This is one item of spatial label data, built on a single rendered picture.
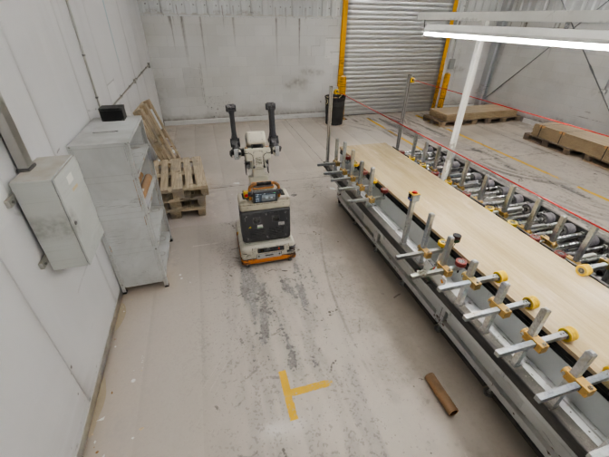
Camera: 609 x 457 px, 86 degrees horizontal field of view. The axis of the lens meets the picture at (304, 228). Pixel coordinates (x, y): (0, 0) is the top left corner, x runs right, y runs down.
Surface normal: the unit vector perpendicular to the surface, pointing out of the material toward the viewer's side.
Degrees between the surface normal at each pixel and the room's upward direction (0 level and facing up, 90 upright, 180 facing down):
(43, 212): 90
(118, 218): 90
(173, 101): 90
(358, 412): 0
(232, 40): 90
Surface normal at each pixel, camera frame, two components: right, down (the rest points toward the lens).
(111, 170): 0.28, 0.52
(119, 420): 0.01, -0.84
